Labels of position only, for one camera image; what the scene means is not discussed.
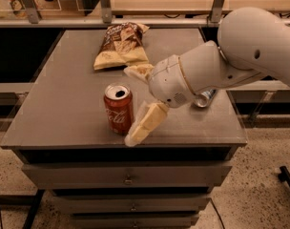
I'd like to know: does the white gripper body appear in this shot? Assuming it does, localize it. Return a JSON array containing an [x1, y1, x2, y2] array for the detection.
[[148, 55, 195, 108]]

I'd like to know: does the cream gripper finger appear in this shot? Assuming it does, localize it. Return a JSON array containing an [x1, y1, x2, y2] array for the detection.
[[124, 101, 169, 147], [124, 64, 154, 84]]

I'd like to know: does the red coke can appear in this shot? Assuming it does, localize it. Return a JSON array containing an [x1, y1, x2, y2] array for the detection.
[[104, 83, 134, 135]]

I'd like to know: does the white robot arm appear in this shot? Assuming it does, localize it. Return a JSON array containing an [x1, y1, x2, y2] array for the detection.
[[125, 7, 290, 147]]

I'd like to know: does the brown chip bag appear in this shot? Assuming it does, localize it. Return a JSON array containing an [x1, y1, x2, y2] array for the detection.
[[93, 22, 149, 70]]

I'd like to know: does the blue silver energy drink can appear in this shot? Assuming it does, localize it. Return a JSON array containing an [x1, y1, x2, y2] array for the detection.
[[194, 90, 217, 108]]

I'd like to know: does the middle drawer with knob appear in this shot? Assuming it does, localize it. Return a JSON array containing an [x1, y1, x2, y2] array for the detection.
[[54, 194, 209, 214]]

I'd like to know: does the drawer with knob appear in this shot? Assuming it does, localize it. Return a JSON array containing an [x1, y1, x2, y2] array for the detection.
[[22, 162, 231, 190], [72, 213, 198, 229], [54, 194, 209, 214]]

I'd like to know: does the top drawer with knob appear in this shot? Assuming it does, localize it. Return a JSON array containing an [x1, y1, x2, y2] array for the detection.
[[22, 162, 231, 190]]

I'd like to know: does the bottom drawer with knob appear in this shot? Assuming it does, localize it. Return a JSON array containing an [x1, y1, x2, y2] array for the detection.
[[72, 213, 198, 229]]

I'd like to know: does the wooden shelf with metal brackets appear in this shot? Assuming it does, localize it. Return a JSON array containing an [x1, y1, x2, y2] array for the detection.
[[0, 0, 290, 28]]

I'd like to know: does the black metal floor bar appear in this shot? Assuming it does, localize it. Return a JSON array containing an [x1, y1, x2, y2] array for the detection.
[[278, 166, 290, 188]]

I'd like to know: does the black floor frame left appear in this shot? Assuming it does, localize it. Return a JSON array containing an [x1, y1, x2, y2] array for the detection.
[[0, 189, 45, 229]]

